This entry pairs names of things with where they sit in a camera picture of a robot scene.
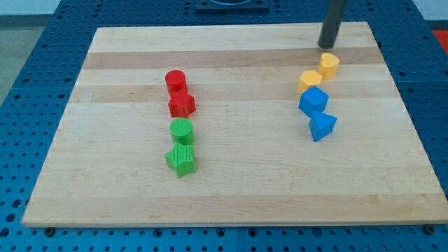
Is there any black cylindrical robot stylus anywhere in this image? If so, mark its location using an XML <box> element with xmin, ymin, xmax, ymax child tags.
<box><xmin>318</xmin><ymin>0</ymin><xmax>349</xmax><ymax>49</ymax></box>

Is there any yellow hexagon block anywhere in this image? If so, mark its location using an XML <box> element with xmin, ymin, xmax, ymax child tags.
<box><xmin>297</xmin><ymin>70</ymin><xmax>322</xmax><ymax>94</ymax></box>

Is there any blue cube block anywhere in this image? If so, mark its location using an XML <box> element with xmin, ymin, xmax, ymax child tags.
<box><xmin>298</xmin><ymin>87</ymin><xmax>329</xmax><ymax>117</ymax></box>

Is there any blue triangle block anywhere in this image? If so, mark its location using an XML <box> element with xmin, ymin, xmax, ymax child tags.
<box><xmin>309</xmin><ymin>111</ymin><xmax>337</xmax><ymax>142</ymax></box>

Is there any wooden board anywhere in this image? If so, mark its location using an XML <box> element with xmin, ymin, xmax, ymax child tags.
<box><xmin>22</xmin><ymin>22</ymin><xmax>447</xmax><ymax>228</ymax></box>

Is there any red cylinder block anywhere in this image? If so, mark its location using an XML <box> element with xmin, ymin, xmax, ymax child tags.
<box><xmin>165</xmin><ymin>69</ymin><xmax>188</xmax><ymax>92</ymax></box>

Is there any red star block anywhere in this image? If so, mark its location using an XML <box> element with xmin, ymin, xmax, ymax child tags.
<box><xmin>168</xmin><ymin>90</ymin><xmax>196</xmax><ymax>118</ymax></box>

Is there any green cylinder block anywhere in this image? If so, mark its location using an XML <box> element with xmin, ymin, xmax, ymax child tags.
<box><xmin>169</xmin><ymin>118</ymin><xmax>195</xmax><ymax>145</ymax></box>

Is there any green star block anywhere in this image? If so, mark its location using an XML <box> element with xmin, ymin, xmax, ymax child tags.
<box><xmin>165</xmin><ymin>142</ymin><xmax>196</xmax><ymax>179</ymax></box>

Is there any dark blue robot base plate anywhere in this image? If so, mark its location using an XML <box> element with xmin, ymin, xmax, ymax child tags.
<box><xmin>193</xmin><ymin>0</ymin><xmax>270</xmax><ymax>13</ymax></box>

